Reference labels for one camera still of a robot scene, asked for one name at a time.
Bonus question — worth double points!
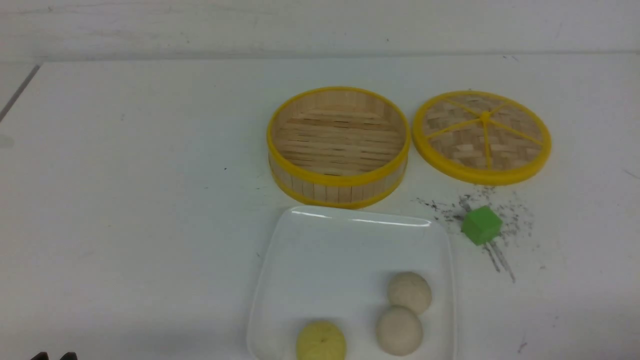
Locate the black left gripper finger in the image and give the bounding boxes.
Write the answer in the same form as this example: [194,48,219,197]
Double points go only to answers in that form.
[30,352,50,360]
[60,352,78,360]

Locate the yellow steamed bun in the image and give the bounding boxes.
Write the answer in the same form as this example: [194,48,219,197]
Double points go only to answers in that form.
[295,321,347,360]

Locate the white steamed bun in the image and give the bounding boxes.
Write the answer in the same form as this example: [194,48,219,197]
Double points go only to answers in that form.
[375,305,425,357]
[386,271,434,315]

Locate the white square plate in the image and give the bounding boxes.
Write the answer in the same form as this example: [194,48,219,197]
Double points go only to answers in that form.
[246,206,458,360]

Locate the white steamed bun on plate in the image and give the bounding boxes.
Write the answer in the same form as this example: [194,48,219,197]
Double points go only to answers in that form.
[375,305,425,357]

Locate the bamboo steamer basket yellow rims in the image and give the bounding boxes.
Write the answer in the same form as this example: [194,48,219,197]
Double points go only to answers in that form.
[266,86,411,209]

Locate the green cube block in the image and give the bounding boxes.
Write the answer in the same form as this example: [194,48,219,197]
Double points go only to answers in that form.
[461,206,503,246]

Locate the bamboo steamer lid yellow rim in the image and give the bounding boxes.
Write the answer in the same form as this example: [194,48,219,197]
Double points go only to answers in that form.
[411,89,553,186]

